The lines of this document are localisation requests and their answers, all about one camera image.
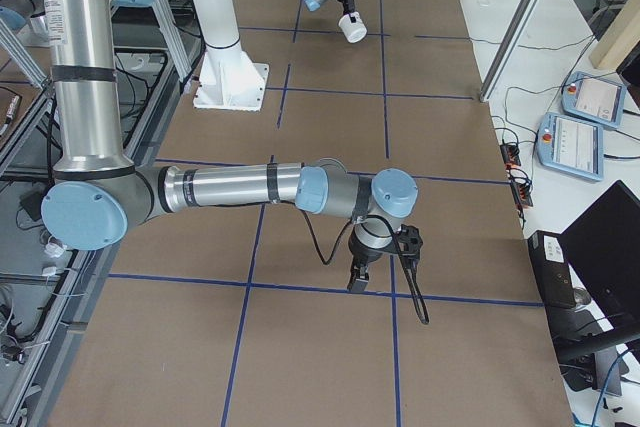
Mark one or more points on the aluminium frame post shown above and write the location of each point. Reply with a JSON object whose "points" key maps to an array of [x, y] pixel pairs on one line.
{"points": [[510, 41]]}

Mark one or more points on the brown paper table cover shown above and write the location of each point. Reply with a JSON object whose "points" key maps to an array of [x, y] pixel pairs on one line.
{"points": [[241, 317]]}

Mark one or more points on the near teach pendant tablet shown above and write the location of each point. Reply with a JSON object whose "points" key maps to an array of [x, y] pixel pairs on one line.
{"points": [[571, 145]]}

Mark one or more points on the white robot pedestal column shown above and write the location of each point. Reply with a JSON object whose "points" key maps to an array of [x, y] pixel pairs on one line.
{"points": [[228, 78]]}

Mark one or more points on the teach pendant tablet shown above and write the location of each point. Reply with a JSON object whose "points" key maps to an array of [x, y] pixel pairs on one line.
{"points": [[594, 98], [571, 145]]}

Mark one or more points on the orange black connector strip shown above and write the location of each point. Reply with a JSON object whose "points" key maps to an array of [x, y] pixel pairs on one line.
{"points": [[520, 182]]}

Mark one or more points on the far teach pendant tablet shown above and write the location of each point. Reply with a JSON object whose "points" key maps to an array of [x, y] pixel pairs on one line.
{"points": [[594, 98]]}

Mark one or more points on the white mug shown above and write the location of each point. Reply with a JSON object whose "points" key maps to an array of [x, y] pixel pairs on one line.
{"points": [[353, 32]]}

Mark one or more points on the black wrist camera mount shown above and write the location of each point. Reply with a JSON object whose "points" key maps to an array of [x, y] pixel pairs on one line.
{"points": [[410, 242]]}

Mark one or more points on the black laptop computer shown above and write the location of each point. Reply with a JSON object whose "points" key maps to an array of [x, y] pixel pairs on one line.
{"points": [[602, 247]]}

